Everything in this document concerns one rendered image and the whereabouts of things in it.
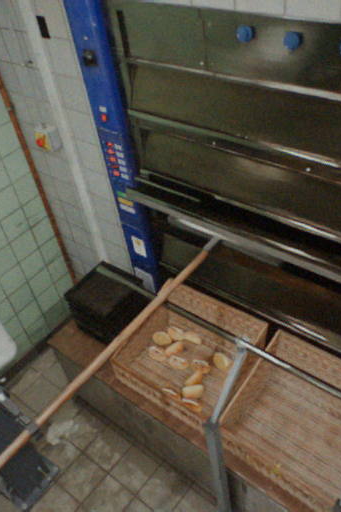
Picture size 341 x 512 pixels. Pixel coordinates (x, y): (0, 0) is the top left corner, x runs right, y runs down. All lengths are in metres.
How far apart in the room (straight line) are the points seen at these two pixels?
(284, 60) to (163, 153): 0.68
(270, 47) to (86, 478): 2.27
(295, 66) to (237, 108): 0.25
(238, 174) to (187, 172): 0.23
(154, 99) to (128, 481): 1.91
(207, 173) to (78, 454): 1.77
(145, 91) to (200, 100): 0.25
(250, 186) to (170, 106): 0.40
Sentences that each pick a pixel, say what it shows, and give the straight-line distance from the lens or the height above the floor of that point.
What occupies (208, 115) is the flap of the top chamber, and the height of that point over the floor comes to 1.77.
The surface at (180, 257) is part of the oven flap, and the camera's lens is 2.30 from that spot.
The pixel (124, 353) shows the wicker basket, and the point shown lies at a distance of 2.37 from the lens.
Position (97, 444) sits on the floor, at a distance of 2.97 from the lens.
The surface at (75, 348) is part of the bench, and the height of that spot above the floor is 0.58.
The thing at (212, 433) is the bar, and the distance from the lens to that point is 1.82.
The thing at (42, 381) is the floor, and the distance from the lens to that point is 3.31.
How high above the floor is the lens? 2.54
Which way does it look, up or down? 42 degrees down
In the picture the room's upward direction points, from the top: 10 degrees counter-clockwise
